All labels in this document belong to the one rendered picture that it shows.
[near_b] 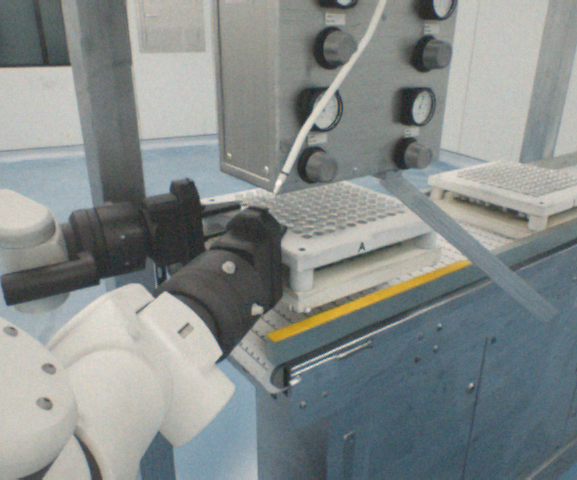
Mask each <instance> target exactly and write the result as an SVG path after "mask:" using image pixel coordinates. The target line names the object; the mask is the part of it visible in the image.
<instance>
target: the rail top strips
mask: <svg viewBox="0 0 577 480"><path fill-rule="evenodd" d="M468 266H471V263H469V262H466V260H464V259H460V260H458V262H455V263H453V264H450V265H447V266H445V267H441V268H439V269H436V270H433V271H431V272H428V273H426V274H423V275H419V276H417V277H414V278H412V279H409V280H406V281H404V282H401V283H398V284H395V285H392V286H390V287H387V288H385V290H382V291H379V292H377V293H373V294H371V295H368V296H365V297H363V298H360V299H358V300H355V301H351V302H349V303H346V304H344V305H341V306H338V307H336V308H333V309H331V310H328V311H324V312H322V313H319V314H317V315H314V316H311V317H309V318H306V320H304V321H301V322H297V323H295V324H292V325H289V326H287V327H284V328H282V329H279V330H276V331H274V332H270V333H268V334H266V337H268V338H269V339H270V340H272V341H274V342H277V341H280V340H282V339H285V338H287V337H290V336H292V335H295V334H297V333H301V332H303V331H306V330H308V329H311V328H313V327H316V326H318V325H321V324H323V323H327V322H329V321H332V320H334V319H337V317H339V316H342V315H344V314H347V313H349V312H353V311H355V310H358V309H360V308H363V307H365V306H368V305H370V304H373V303H375V302H379V301H381V300H384V299H386V298H389V297H391V296H394V295H396V294H400V293H402V292H405V291H407V290H410V289H412V288H415V286H418V285H420V284H424V283H426V282H429V281H431V280H434V279H436V278H439V277H441V276H445V275H447V274H450V273H452V272H455V271H457V270H460V269H462V268H466V267H468Z"/></svg>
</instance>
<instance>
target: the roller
mask: <svg viewBox="0 0 577 480"><path fill-rule="evenodd" d="M288 361H289V360H288ZM288 361H286V362H288ZM286 362H284V363H281V364H279V365H277V366H275V369H274V370H273V372H272V374H270V378H269V380H270V384H272V385H273V386H275V387H276V388H279V389H282V388H285V387H287V386H288V372H287V371H286Z"/></svg>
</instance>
